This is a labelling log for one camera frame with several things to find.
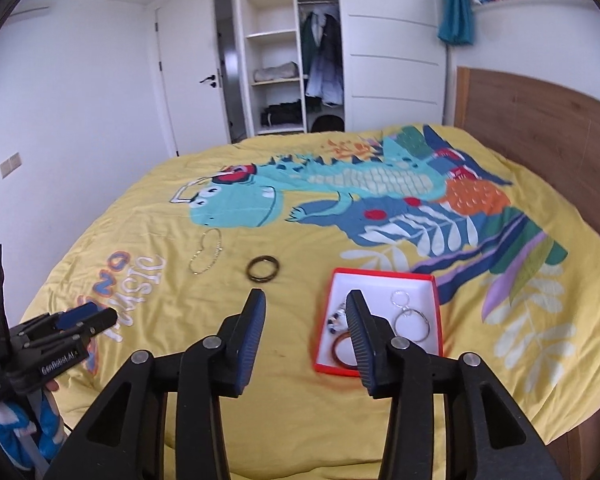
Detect amber bangle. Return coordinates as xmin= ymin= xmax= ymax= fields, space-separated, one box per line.
xmin=333 ymin=332 xmax=367 ymax=367

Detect silver chain necklace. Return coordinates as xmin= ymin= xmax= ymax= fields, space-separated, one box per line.
xmin=188 ymin=228 xmax=225 ymax=276

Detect black round item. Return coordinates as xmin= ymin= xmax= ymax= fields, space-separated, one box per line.
xmin=312 ymin=114 xmax=344 ymax=133

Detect dark brown bangle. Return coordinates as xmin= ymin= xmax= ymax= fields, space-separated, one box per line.
xmin=245 ymin=254 xmax=282 ymax=284

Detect red box with white inside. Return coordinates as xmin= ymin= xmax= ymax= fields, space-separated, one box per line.
xmin=312 ymin=267 xmax=445 ymax=377

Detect wooden bed frame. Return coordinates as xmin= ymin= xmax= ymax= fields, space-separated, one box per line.
xmin=542 ymin=390 xmax=600 ymax=480

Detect white door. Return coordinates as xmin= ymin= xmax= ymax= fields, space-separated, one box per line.
xmin=154 ymin=2 xmax=231 ymax=159

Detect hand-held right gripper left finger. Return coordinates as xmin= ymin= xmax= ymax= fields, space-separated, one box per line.
xmin=45 ymin=287 xmax=268 ymax=480

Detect yellow dinosaur printed blanket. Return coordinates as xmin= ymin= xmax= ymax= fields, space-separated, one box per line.
xmin=17 ymin=122 xmax=600 ymax=480

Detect thin metal bangle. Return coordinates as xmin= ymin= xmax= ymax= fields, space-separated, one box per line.
xmin=393 ymin=308 xmax=433 ymax=344

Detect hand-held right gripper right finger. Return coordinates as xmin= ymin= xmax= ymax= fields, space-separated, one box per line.
xmin=346 ymin=289 xmax=563 ymax=480

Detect teal curtain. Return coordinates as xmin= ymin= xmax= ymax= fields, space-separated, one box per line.
xmin=438 ymin=0 xmax=476 ymax=47

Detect folded beige clothes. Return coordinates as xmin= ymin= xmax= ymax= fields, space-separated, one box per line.
xmin=252 ymin=61 xmax=300 ymax=83

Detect beaded bracelet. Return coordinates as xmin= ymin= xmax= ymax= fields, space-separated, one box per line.
xmin=327 ymin=300 xmax=351 ymax=335

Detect wall switch panel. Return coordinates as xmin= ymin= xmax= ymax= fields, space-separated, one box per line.
xmin=0 ymin=153 xmax=24 ymax=179

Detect white wardrobe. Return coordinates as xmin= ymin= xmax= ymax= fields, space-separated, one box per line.
xmin=232 ymin=0 xmax=454 ymax=137

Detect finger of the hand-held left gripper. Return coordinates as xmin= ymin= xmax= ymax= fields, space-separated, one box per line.
xmin=72 ymin=308 xmax=119 ymax=341
xmin=54 ymin=302 xmax=99 ymax=327

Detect wooden headboard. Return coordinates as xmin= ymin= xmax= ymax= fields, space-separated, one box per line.
xmin=452 ymin=65 xmax=600 ymax=253

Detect folded dark clothes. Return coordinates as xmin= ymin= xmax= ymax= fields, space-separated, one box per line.
xmin=260 ymin=101 xmax=304 ymax=127

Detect hanging clothes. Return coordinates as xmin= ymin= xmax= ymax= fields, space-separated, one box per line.
xmin=299 ymin=7 xmax=344 ymax=109

